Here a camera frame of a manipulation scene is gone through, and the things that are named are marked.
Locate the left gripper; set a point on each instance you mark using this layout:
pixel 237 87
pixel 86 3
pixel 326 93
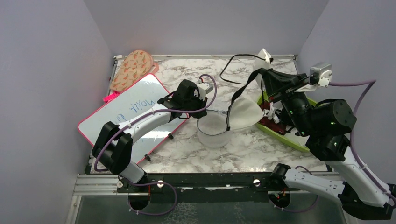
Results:
pixel 202 103

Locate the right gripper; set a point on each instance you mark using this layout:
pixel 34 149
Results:
pixel 280 81

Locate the white mesh laundry bag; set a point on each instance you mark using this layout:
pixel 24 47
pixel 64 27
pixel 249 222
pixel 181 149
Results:
pixel 212 129

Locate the black bra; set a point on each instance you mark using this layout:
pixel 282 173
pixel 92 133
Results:
pixel 243 112

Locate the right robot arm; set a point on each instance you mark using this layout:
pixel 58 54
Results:
pixel 326 125

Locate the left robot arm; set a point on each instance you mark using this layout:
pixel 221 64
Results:
pixel 113 147

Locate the red black garment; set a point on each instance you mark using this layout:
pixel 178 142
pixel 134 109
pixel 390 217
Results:
pixel 271 118

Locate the pink framed whiteboard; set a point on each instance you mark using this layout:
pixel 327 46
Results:
pixel 134 101

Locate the green plastic basket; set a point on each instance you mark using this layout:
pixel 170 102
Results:
pixel 289 139

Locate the tulip patterned oven mitt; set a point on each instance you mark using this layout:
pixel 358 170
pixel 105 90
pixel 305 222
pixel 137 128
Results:
pixel 136 65

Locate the pink marker clip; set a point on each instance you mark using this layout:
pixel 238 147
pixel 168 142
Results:
pixel 109 98

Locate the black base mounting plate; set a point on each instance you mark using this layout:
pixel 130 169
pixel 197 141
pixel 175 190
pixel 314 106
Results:
pixel 203 187

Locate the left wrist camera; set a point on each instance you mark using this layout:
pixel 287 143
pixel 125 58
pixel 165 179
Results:
pixel 204 88

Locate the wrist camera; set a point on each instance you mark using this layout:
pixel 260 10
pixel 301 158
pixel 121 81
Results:
pixel 320 74
pixel 204 88

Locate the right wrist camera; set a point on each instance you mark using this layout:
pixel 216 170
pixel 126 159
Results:
pixel 320 74

